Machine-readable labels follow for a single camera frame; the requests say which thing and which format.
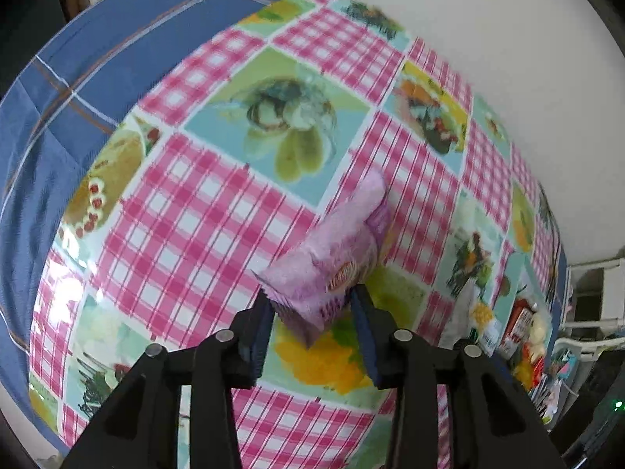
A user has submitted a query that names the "colourful clutter pile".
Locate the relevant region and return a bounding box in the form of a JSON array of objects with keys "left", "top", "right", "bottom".
[{"left": 532, "top": 347, "right": 578, "bottom": 422}]

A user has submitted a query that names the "brown and white biscuit packet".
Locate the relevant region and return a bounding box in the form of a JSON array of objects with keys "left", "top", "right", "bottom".
[{"left": 498, "top": 298, "right": 536, "bottom": 358}]

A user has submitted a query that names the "blue bed sheet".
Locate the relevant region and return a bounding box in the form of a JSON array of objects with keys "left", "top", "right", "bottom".
[{"left": 0, "top": 0, "right": 328, "bottom": 456}]

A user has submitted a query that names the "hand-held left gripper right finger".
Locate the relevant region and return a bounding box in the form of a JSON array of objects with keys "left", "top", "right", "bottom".
[{"left": 349, "top": 284, "right": 567, "bottom": 469}]

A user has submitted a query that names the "pink snack packet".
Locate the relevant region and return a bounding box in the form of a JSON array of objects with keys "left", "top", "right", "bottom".
[{"left": 253, "top": 170, "right": 392, "bottom": 351}]

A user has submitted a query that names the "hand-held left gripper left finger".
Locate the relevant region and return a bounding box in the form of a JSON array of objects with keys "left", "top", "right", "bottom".
[{"left": 59, "top": 293, "right": 277, "bottom": 469}]

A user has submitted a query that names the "white tray with teal rim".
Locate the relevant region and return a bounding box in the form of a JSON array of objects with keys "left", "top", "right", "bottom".
[{"left": 442, "top": 274, "right": 562, "bottom": 402}]

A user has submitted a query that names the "white chair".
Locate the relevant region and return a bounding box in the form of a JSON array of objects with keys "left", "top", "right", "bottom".
[{"left": 561, "top": 256, "right": 625, "bottom": 353}]

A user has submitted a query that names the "clear wrapped pale bun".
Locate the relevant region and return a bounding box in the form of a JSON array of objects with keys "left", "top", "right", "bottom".
[{"left": 530, "top": 313, "right": 548, "bottom": 353}]

